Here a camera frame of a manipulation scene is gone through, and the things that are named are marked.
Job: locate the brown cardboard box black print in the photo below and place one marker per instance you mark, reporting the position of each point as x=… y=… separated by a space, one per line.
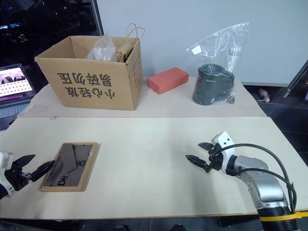
x=96 y=84

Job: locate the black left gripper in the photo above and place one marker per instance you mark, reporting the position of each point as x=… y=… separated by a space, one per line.
x=15 y=179

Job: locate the dark rounded shape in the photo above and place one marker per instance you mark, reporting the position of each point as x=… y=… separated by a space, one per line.
x=181 y=228

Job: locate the open laptop computer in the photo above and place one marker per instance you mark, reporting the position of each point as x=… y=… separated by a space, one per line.
x=14 y=81

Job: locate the red brick block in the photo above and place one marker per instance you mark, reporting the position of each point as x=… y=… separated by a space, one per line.
x=166 y=80

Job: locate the dark ribbed metal bar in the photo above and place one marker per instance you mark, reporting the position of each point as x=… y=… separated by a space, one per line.
x=98 y=16

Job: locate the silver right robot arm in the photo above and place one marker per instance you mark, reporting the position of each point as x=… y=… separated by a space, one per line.
x=264 y=185

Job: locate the wooden picture frame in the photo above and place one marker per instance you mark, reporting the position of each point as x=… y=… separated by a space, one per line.
x=81 y=176

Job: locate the black item in plastic bag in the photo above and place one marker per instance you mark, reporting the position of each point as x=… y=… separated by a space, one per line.
x=223 y=43

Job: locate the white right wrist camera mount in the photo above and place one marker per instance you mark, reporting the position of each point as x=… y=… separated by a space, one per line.
x=225 y=140

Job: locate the black kettle power plug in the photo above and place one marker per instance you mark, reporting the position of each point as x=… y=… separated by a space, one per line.
x=231 y=99

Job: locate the black electric kettle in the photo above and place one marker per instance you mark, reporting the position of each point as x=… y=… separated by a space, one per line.
x=209 y=86

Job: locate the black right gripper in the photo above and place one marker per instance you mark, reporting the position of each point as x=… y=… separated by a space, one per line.
x=217 y=161

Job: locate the crumpled clear plastic bag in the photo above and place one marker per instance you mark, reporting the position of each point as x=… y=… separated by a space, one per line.
x=102 y=49

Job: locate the small pink object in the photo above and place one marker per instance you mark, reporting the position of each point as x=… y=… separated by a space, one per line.
x=264 y=95

